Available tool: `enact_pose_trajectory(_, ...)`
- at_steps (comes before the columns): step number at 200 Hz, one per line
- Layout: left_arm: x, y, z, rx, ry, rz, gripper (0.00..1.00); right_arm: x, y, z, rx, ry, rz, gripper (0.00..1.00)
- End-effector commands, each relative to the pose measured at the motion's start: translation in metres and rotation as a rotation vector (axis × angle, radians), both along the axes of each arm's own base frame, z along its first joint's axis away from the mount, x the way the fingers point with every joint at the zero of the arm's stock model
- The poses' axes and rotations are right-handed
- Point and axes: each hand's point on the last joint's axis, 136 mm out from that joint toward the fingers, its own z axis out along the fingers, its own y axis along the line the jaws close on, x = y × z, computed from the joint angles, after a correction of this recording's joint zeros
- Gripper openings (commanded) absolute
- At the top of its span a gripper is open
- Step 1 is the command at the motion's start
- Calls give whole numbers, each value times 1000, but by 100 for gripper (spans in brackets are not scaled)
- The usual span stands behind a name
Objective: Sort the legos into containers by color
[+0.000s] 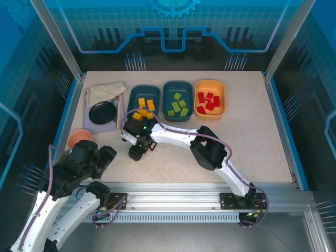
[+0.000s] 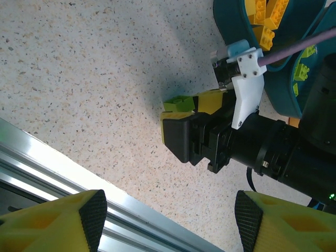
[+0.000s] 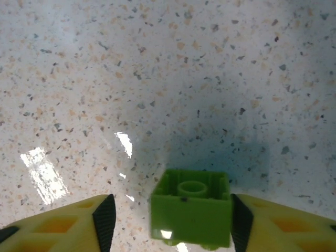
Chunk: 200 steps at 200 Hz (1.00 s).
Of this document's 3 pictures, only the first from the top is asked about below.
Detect aluminium table rail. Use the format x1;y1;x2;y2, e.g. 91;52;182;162
62;182;313;211

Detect black round plate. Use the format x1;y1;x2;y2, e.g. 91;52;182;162
88;101;118;126

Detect small wired connector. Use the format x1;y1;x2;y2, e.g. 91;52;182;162
244;209;263;222
94;207;110;222

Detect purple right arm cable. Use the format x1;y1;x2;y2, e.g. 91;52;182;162
122;109;269;229

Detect orange round bowl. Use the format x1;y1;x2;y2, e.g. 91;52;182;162
67;128;93;152

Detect teal plastic container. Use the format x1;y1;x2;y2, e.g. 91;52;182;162
127;84;161;125
162;80;194;123

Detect blue table side trim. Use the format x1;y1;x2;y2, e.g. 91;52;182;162
49;77;85;169
269;77;310;190

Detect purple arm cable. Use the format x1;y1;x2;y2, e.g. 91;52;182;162
15;144;128;229
122;109;269;229

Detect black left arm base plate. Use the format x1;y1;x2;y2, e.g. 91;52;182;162
104;193;129;211

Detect orange plastic container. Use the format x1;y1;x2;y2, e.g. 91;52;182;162
194;79;226;121

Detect aluminium frame post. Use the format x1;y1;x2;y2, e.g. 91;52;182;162
28;0;86;81
264;0;317;81

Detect blue printed side panel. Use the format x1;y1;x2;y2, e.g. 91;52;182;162
0;0;79;197
272;0;336;211

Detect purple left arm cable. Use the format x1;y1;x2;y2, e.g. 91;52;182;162
15;144;128;229

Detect lilac place mat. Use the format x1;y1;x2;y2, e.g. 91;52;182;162
83;93;126;134

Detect beige cloth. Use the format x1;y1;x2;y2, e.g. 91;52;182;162
86;81;127;108

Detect slotted grey cable duct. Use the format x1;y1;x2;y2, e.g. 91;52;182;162
56;212;242;223

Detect blue printed gear panel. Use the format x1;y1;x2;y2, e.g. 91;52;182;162
41;0;305;73

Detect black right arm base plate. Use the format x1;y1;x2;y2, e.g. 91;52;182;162
219;192;268;211

